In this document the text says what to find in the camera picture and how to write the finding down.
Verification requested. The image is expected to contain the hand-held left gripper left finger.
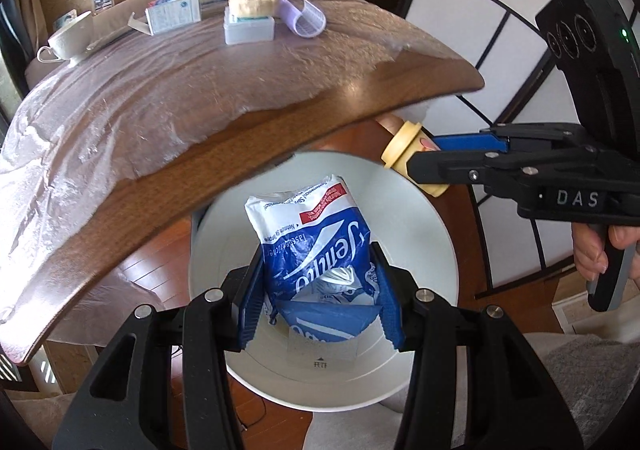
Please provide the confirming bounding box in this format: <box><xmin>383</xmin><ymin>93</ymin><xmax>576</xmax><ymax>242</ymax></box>
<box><xmin>52</xmin><ymin>245</ymin><xmax>266</xmax><ymax>450</ymax></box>

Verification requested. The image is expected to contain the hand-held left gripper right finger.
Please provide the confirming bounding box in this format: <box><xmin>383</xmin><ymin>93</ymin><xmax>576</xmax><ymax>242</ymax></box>
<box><xmin>370</xmin><ymin>243</ymin><xmax>586</xmax><ymax>450</ymax></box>

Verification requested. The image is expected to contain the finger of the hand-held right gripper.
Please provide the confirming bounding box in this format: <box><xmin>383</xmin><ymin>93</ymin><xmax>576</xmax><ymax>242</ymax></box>
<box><xmin>407</xmin><ymin>147</ymin><xmax>531</xmax><ymax>191</ymax></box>
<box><xmin>432</xmin><ymin>124</ymin><xmax>551</xmax><ymax>154</ymax></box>

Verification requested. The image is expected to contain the pale yellow plastic cup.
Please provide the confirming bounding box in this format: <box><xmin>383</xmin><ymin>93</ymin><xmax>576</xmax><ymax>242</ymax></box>
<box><xmin>381</xmin><ymin>120</ymin><xmax>451</xmax><ymax>198</ymax></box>

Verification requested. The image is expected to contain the white round bin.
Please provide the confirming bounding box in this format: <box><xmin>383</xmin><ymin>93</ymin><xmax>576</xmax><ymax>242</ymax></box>
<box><xmin>187</xmin><ymin>150</ymin><xmax>458</xmax><ymax>413</ymax></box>

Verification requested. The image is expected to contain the blue and white tissue packet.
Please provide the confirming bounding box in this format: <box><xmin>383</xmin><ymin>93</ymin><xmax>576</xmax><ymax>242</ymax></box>
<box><xmin>244</xmin><ymin>174</ymin><xmax>382</xmax><ymax>343</ymax></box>

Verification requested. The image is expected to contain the person's right hand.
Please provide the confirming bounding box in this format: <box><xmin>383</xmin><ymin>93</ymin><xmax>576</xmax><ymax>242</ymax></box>
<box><xmin>572</xmin><ymin>220</ymin><xmax>640</xmax><ymax>281</ymax></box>

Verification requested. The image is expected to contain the white paper screen divider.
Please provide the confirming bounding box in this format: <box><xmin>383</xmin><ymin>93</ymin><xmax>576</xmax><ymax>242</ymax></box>
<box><xmin>400</xmin><ymin>0</ymin><xmax>640</xmax><ymax>331</ymax></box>

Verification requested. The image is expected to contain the lavender translucent container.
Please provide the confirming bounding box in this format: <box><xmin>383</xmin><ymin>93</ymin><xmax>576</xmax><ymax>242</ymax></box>
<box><xmin>276</xmin><ymin>0</ymin><xmax>327</xmax><ymax>38</ymax></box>

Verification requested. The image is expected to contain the clear plastic table cover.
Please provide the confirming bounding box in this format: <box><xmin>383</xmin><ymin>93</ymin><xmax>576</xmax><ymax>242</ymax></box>
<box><xmin>0</xmin><ymin>0</ymin><xmax>426</xmax><ymax>366</ymax></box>

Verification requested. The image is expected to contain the clear plastic box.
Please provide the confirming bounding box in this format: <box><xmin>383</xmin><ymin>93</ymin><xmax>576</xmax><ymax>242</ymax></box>
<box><xmin>223</xmin><ymin>8</ymin><xmax>276</xmax><ymax>45</ymax></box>

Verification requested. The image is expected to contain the beige fluffy sponge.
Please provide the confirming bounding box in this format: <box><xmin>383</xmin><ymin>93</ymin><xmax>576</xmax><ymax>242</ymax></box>
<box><xmin>228</xmin><ymin>0</ymin><xmax>278</xmax><ymax>17</ymax></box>

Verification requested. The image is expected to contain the blue and white carton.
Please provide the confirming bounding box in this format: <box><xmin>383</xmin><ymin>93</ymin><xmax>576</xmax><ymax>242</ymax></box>
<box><xmin>145</xmin><ymin>0</ymin><xmax>202</xmax><ymax>35</ymax></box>

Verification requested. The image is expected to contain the white teacup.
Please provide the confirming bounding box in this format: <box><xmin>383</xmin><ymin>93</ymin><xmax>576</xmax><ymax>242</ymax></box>
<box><xmin>37</xmin><ymin>10</ymin><xmax>96</xmax><ymax>65</ymax></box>

